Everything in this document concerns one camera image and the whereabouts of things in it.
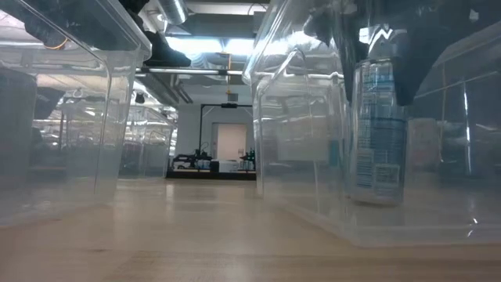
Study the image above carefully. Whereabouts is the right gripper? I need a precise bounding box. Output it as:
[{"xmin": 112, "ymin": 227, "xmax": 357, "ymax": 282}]
[{"xmin": 307, "ymin": 0, "xmax": 451, "ymax": 107}]

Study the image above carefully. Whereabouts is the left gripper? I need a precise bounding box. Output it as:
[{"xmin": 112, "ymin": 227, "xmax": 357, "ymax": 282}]
[{"xmin": 0, "ymin": 0, "xmax": 146, "ymax": 50}]

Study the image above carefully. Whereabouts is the blue silver Red Bull can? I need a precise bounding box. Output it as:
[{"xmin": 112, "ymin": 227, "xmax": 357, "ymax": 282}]
[{"xmin": 350, "ymin": 58, "xmax": 408, "ymax": 207}]

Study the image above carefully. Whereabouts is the clear plastic bin with sticker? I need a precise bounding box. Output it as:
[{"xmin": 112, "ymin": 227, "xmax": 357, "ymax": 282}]
[{"xmin": 241, "ymin": 0, "xmax": 501, "ymax": 248}]

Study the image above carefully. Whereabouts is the long ceiling light strip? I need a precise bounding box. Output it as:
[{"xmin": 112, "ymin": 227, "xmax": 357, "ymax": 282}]
[{"xmin": 135, "ymin": 67, "xmax": 244, "ymax": 76}]

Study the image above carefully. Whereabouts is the black hanging banner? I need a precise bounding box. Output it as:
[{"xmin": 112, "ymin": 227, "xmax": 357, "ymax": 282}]
[{"xmin": 34, "ymin": 86, "xmax": 66, "ymax": 118}]

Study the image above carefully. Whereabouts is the distant robot workstation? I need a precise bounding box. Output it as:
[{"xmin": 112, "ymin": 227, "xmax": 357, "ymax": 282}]
[{"xmin": 171, "ymin": 147, "xmax": 256, "ymax": 172}]

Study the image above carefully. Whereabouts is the silver ventilation duct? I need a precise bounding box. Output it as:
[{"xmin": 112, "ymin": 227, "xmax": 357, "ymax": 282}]
[{"xmin": 156, "ymin": 0, "xmax": 189, "ymax": 25}]

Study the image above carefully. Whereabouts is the black gantry frame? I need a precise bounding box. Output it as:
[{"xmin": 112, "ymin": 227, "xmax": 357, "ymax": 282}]
[{"xmin": 198, "ymin": 103, "xmax": 254, "ymax": 173}]

